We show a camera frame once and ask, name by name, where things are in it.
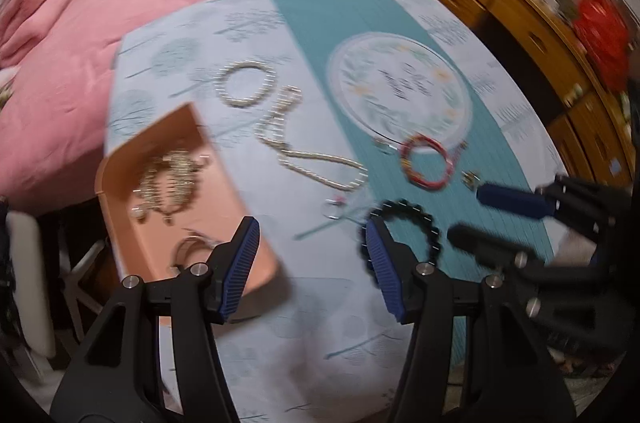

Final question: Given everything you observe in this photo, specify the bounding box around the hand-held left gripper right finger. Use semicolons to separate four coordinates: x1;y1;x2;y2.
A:
361;220;582;423

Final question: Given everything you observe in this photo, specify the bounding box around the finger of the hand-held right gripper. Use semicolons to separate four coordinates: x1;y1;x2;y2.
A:
476;175;617;235
446;224;622;350

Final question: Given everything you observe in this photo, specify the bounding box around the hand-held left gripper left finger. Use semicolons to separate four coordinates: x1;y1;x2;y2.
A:
50;216;261;423

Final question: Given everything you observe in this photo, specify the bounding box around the black beaded bracelet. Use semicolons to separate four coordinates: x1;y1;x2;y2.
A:
357;199;444;285

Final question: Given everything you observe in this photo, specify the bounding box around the pink jewelry tray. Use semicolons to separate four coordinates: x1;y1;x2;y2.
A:
95;102;284;330

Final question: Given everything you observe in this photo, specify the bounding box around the silver bangle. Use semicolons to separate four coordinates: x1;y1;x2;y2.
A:
172;230;224;270

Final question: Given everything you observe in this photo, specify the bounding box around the printed tablecloth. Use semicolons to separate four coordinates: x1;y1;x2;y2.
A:
102;0;572;423

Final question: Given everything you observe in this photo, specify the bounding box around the wooden cabinet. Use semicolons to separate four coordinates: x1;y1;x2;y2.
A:
425;0;640;194

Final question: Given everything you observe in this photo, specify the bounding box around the red bag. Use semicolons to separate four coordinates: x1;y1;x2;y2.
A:
572;0;632;92

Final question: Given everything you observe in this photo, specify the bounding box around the white chair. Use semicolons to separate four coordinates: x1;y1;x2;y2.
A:
7;208;109;360

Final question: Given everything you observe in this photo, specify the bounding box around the pink blanket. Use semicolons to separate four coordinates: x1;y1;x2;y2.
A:
0;0;332;215

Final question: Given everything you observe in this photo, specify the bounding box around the small silver ring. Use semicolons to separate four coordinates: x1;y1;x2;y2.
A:
322;197;349;222

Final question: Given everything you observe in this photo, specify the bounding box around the red beaded bracelet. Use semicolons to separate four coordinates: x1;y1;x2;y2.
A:
399;133;459;189

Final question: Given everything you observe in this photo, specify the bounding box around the gold chain jewelry pile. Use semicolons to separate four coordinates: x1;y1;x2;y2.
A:
130;150;211;224

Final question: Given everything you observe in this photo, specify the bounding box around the thin dark cord necklace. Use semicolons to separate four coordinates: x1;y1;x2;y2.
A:
372;132;402;154

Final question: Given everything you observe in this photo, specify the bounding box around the pearl necklace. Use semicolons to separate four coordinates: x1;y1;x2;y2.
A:
254;85;371;194

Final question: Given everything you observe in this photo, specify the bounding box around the pearl bracelet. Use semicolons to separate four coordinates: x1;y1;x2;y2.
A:
214;60;279;109

